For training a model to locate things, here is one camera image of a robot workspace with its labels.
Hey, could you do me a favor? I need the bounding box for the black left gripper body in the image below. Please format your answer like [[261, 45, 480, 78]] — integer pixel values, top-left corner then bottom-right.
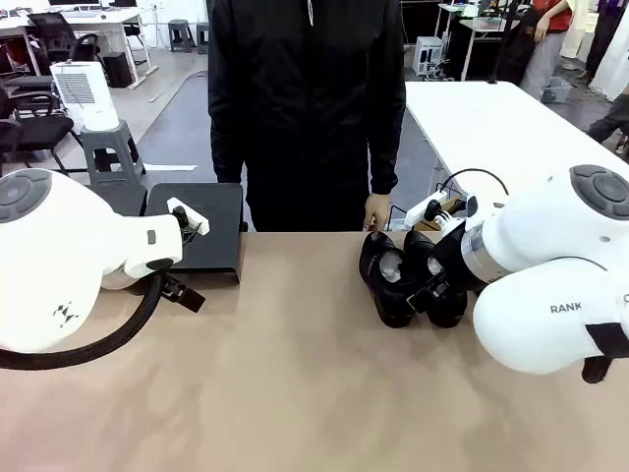
[[157, 270, 184, 296]]

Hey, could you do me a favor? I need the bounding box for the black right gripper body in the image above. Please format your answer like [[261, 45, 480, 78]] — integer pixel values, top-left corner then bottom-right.
[[429, 221, 481, 296]]

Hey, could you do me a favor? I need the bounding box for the person's left forearm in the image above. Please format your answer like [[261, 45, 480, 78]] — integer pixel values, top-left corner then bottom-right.
[[367, 112, 402, 197]]

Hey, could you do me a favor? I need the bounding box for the person's right forearm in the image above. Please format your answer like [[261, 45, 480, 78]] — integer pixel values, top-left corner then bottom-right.
[[209, 112, 247, 184]]

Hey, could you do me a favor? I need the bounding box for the black shoe stand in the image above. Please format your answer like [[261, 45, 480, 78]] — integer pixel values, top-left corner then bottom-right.
[[145, 182, 246, 284]]

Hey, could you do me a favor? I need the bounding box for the black pole stand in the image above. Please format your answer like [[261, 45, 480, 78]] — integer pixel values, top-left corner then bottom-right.
[[488, 0, 515, 86]]

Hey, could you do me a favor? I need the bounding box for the person's left hand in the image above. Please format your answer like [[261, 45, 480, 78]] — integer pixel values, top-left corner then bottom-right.
[[364, 193, 393, 232]]

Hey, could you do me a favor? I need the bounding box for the brown cardboard box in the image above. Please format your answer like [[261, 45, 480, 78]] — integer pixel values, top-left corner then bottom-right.
[[414, 196, 467, 232]]

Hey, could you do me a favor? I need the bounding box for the white table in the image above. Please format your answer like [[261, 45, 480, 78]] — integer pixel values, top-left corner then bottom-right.
[[403, 81, 629, 207]]

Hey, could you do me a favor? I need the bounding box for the grey plastic bin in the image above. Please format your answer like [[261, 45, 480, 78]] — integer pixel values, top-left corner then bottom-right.
[[542, 76, 574, 104]]

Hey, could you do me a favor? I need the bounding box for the person in black jacket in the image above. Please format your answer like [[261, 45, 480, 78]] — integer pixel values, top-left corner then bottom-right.
[[206, 0, 407, 233]]

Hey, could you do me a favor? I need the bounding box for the white computer case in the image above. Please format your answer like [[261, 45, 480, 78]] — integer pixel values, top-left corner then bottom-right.
[[415, 35, 447, 79]]

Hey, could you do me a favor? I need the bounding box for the white air purifier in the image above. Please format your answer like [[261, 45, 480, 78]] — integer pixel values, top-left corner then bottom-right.
[[49, 61, 121, 133]]

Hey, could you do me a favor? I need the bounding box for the black office chair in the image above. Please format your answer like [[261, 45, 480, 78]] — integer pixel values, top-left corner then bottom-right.
[[0, 73, 83, 176], [27, 12, 102, 75]]

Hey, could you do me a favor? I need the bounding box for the seated bystander in dark clothes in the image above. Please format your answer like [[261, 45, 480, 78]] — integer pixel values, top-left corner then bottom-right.
[[587, 92, 629, 159]]

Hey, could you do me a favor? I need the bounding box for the black box under desk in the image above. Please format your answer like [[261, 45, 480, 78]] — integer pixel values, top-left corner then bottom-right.
[[102, 51, 134, 89]]

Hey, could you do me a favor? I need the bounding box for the bystander in red top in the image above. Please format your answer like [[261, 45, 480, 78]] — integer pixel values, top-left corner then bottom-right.
[[520, 0, 575, 102]]

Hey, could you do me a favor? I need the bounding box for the white-framed dark table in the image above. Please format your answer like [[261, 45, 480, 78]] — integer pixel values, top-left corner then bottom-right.
[[435, 3, 523, 83]]

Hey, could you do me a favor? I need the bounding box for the bystander in beige clothes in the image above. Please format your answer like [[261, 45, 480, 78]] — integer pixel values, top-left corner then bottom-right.
[[559, 0, 599, 73]]

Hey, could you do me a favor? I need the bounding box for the white office desk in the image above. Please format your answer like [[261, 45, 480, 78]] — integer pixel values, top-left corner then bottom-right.
[[0, 5, 159, 89]]

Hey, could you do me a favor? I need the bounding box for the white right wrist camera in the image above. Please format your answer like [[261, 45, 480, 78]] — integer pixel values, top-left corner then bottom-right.
[[405, 191, 466, 231]]

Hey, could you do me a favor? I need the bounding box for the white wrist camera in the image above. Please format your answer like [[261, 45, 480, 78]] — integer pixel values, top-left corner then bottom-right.
[[405, 191, 466, 231], [165, 196, 211, 237]]

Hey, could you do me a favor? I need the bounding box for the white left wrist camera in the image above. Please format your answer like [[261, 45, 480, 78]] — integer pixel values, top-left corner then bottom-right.
[[165, 196, 211, 237]]

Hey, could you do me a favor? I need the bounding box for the black braided cable sleeve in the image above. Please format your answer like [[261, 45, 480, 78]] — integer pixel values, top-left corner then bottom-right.
[[581, 322, 629, 385], [0, 272, 166, 371]]

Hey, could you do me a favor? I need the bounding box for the thin black camera cable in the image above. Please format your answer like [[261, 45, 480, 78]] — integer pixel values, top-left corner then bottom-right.
[[434, 168, 510, 207]]

